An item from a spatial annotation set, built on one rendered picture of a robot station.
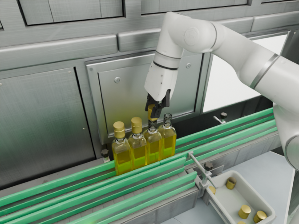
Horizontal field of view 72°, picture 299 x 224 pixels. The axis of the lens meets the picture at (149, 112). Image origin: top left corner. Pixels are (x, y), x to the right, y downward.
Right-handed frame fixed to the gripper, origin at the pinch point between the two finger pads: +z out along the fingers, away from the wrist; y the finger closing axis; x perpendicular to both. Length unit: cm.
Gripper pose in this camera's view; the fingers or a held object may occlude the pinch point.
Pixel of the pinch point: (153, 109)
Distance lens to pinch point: 66.5
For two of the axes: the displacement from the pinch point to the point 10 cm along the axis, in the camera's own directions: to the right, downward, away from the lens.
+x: 8.8, -0.4, 4.8
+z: -2.3, 8.4, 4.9
